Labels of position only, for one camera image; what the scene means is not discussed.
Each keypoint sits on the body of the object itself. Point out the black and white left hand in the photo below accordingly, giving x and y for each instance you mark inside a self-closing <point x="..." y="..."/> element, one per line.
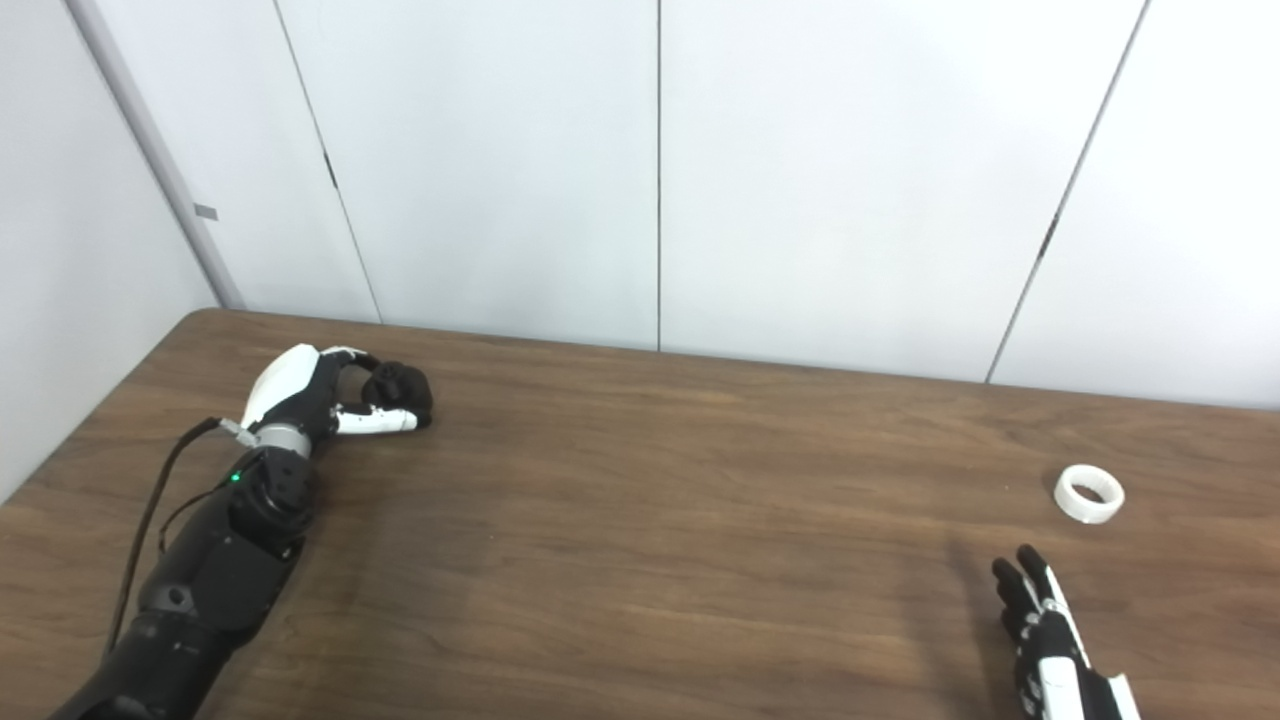
<point x="285" y="385"/>

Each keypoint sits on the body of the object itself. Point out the black and white right hand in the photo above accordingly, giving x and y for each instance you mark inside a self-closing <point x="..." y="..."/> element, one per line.
<point x="1055" y="680"/>

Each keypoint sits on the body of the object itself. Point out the round black part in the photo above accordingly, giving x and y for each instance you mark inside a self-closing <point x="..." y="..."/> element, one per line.
<point x="400" y="385"/>

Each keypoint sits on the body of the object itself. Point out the grey tape piece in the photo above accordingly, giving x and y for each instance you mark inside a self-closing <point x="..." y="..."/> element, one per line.
<point x="205" y="212"/>

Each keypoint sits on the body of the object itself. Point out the grey wall corner post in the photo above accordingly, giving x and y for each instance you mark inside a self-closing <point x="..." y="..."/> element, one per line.
<point x="160" y="160"/>

